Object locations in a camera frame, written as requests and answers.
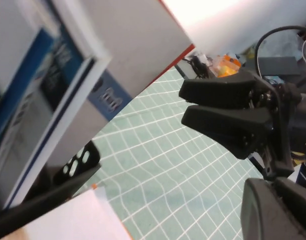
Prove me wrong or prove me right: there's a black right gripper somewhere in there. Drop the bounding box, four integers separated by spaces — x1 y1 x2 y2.
178 70 303 181

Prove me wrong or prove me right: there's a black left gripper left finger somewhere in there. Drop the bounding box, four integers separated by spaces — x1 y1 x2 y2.
240 177 306 240

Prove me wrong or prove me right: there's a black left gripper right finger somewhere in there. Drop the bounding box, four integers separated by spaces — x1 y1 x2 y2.
274 176 306 240

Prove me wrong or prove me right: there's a white book blue red print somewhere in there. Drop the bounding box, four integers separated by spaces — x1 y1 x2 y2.
0 0 113 211

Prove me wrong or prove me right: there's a black plastic book holder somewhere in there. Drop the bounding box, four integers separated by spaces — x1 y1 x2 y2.
0 139 102 240

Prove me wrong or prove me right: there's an orange yellow background box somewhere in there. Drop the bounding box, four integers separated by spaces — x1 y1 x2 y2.
214 54 243 78

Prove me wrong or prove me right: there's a green checkered tablecloth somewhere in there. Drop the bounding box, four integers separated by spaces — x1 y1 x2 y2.
67 67 266 240

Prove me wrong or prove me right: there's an orange-edged white booklet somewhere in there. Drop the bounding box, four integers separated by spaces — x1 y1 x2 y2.
91 183 133 240

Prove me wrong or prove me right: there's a black background cable clutter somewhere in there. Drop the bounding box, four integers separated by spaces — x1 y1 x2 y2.
182 56 214 80

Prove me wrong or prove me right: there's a black camera cable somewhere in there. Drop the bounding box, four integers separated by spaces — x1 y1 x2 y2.
254 25 306 78

